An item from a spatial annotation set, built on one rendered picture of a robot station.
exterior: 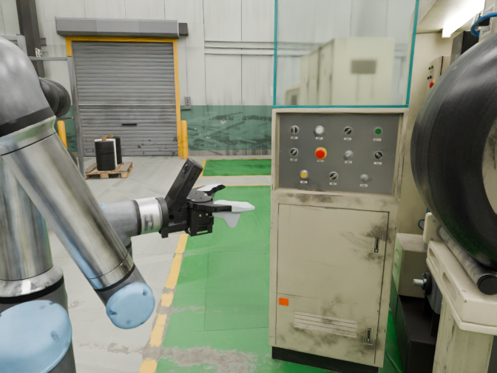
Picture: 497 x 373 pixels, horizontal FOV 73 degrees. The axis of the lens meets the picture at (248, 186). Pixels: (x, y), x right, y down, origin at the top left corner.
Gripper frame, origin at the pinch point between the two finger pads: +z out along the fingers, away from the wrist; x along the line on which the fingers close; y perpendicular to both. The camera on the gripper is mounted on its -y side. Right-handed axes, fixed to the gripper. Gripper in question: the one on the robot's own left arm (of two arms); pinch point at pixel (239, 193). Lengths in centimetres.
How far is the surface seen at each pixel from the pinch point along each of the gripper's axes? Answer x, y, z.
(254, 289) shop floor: -104, 122, 78
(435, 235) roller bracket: 17, 16, 62
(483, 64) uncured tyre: 30, -33, 33
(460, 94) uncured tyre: 29, -27, 31
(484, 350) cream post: 34, 53, 76
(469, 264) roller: 35, 11, 42
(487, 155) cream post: 20, -10, 71
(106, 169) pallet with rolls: -588, 171, 53
